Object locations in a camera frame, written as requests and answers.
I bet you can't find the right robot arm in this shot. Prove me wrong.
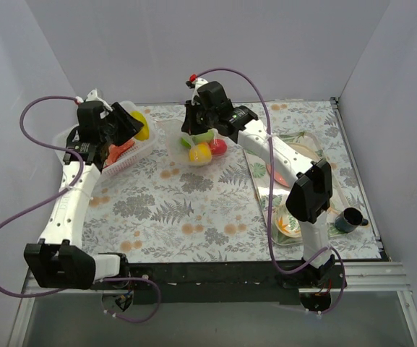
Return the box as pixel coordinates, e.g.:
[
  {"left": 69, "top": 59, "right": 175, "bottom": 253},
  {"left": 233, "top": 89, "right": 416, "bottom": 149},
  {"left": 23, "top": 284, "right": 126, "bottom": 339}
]
[{"left": 181, "top": 77, "right": 335, "bottom": 288}]

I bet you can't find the floral serving tray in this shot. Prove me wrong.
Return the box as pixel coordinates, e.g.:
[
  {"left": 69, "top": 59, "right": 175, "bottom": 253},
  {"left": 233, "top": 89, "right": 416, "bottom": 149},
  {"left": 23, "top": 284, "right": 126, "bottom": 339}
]
[{"left": 244, "top": 132, "right": 347, "bottom": 247}]

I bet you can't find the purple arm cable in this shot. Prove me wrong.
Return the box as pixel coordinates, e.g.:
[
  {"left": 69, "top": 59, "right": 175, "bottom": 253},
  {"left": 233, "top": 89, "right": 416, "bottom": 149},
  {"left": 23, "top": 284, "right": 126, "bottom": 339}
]
[
  {"left": 0, "top": 95, "right": 162, "bottom": 324},
  {"left": 185, "top": 67, "right": 348, "bottom": 314}
]

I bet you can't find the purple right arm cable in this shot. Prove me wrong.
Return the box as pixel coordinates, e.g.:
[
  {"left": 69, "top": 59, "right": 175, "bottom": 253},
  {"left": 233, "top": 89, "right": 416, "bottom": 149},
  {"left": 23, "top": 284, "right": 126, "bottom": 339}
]
[{"left": 185, "top": 67, "right": 348, "bottom": 314}]

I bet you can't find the yellow lemon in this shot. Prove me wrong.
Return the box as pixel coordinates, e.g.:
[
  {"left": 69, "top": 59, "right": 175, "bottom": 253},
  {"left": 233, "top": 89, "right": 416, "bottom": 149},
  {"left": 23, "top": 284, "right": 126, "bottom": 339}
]
[{"left": 189, "top": 142, "right": 212, "bottom": 164}]

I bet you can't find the green starfruit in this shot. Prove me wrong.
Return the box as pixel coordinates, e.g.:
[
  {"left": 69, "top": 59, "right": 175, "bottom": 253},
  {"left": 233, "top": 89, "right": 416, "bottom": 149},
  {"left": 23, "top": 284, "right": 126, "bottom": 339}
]
[{"left": 180, "top": 137, "right": 192, "bottom": 149}]

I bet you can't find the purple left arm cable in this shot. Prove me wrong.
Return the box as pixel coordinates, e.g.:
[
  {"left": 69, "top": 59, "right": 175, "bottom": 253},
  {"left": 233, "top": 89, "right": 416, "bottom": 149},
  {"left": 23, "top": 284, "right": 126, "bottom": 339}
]
[{"left": 0, "top": 95, "right": 162, "bottom": 324}]

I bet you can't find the red apple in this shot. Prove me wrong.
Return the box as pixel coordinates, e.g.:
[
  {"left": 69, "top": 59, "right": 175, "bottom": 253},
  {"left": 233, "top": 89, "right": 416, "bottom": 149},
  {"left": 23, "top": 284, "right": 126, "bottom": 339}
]
[{"left": 208, "top": 138, "right": 227, "bottom": 156}]

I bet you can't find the yellow bell pepper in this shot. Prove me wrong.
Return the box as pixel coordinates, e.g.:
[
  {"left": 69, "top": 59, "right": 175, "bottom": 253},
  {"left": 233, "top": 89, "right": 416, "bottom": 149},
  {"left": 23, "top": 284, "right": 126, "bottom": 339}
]
[{"left": 131, "top": 111, "right": 150, "bottom": 141}]

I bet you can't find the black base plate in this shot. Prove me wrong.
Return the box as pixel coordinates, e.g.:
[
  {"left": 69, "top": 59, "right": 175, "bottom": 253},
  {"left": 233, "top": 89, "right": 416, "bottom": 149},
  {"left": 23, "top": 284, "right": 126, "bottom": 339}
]
[{"left": 88, "top": 262, "right": 346, "bottom": 307}]

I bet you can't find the floral tablecloth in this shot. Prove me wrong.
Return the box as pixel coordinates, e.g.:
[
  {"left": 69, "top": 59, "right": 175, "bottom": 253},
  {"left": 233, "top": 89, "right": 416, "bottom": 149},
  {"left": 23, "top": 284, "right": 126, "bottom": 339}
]
[{"left": 82, "top": 100, "right": 366, "bottom": 262}]

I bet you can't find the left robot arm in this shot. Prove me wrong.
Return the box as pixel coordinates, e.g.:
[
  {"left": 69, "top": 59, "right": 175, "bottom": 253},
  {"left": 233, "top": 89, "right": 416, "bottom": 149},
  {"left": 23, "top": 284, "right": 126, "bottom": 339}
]
[{"left": 24, "top": 100, "right": 147, "bottom": 289}]

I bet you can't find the white plastic basket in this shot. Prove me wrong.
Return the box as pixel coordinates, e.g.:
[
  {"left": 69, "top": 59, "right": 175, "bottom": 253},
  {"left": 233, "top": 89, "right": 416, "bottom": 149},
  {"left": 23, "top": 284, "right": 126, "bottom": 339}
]
[{"left": 52, "top": 100, "right": 159, "bottom": 178}]

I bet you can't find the green apple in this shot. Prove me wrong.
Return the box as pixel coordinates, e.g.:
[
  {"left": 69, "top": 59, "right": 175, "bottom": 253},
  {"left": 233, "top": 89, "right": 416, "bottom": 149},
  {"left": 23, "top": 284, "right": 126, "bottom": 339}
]
[{"left": 192, "top": 130, "right": 215, "bottom": 145}]

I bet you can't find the watermelon slice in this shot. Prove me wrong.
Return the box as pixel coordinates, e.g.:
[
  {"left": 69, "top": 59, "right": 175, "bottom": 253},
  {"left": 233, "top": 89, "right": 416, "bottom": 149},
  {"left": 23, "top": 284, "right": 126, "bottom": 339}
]
[{"left": 104, "top": 139, "right": 135, "bottom": 167}]

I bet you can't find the dark blue mug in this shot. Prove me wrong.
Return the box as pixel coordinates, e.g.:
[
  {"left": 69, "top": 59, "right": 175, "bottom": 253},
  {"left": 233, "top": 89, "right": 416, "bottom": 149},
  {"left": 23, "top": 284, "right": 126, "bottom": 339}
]
[{"left": 334, "top": 207, "right": 369, "bottom": 234}]

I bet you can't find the pink and cream plate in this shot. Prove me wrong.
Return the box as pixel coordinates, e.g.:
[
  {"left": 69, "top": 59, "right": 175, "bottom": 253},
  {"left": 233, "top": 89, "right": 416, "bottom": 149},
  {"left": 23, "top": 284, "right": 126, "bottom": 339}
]
[{"left": 266, "top": 161, "right": 296, "bottom": 189}]

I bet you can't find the clear zip top bag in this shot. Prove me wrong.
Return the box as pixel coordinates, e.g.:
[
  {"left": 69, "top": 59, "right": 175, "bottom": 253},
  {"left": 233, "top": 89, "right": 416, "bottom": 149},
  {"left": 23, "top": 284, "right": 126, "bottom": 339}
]
[{"left": 157, "top": 119, "right": 228, "bottom": 166}]

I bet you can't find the floral bowl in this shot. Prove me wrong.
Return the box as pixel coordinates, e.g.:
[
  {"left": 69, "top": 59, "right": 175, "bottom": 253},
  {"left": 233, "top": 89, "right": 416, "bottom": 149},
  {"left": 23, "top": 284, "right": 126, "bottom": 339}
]
[{"left": 272, "top": 204, "right": 301, "bottom": 239}]

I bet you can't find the aluminium frame rail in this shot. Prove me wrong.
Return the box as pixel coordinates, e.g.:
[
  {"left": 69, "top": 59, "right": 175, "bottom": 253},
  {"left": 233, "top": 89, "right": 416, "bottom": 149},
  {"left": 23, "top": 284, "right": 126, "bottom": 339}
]
[{"left": 9, "top": 262, "right": 417, "bottom": 346}]

